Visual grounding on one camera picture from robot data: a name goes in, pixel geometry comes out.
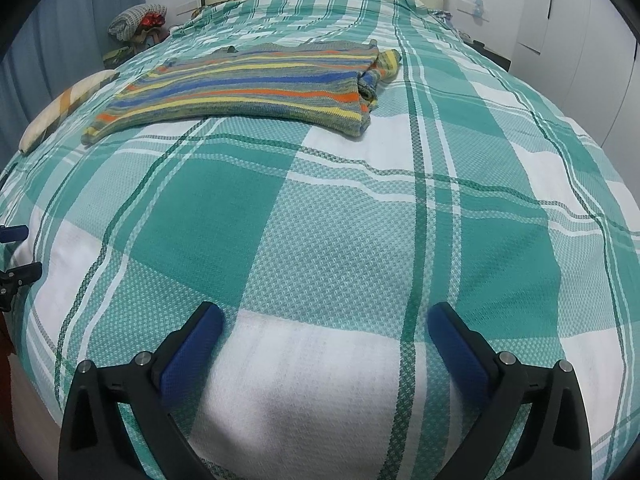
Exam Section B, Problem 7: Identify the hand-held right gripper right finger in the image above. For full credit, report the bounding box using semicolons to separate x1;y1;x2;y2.
427;301;593;480

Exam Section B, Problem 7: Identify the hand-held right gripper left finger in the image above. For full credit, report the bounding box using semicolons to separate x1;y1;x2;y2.
57;301;226;480

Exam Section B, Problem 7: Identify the multicolour striped knit sweater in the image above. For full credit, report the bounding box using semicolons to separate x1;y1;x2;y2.
81;39;403;147

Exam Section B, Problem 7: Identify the pile of mixed clothes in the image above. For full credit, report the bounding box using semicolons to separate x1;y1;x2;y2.
102;27;166;68

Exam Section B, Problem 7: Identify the cream orange checked pillow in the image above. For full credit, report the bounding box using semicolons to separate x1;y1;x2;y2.
19;69;121;155

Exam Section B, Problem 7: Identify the beige bed base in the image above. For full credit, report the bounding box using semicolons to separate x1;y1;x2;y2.
9;357;63;480

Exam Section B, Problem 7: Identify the green white plaid blanket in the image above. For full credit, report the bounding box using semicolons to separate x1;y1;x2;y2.
0;0;640;480

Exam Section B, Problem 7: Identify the blue grey curtain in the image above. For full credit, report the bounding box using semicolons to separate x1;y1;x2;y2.
0;0;146;161

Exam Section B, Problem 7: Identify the grey knit cloth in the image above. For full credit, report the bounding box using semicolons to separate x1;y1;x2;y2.
109;4;168;41

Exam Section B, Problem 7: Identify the dark bedside table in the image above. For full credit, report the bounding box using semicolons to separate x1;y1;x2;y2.
472;40;512;72

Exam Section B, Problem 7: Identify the white wardrobe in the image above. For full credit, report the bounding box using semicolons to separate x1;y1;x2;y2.
510;0;640;146

